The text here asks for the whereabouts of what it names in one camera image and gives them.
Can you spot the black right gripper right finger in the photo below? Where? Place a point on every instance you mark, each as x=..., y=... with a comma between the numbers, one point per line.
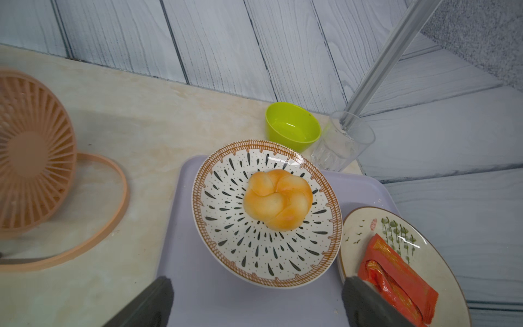
x=365, y=307

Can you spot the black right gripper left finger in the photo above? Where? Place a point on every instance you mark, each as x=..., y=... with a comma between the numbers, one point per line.
x=152, y=307

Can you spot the orange desk fan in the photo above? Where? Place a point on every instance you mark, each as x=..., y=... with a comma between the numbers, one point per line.
x=39, y=156

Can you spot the red snack packet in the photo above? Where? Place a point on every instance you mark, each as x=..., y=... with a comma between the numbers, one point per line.
x=398, y=283

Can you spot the lavender tray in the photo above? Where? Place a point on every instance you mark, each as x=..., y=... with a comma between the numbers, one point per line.
x=206, y=293

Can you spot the patterned ceramic plate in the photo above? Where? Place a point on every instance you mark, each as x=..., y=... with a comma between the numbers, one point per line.
x=247, y=247

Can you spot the knotted bread roll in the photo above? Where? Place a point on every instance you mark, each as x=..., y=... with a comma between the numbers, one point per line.
x=279, y=199

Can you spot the clear glass cup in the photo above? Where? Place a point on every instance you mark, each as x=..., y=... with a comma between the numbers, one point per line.
x=343, y=139

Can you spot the green plastic bowl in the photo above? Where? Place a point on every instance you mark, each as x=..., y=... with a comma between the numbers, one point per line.
x=291, y=126

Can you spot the right metal frame post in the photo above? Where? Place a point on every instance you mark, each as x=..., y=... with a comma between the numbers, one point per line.
x=416, y=16

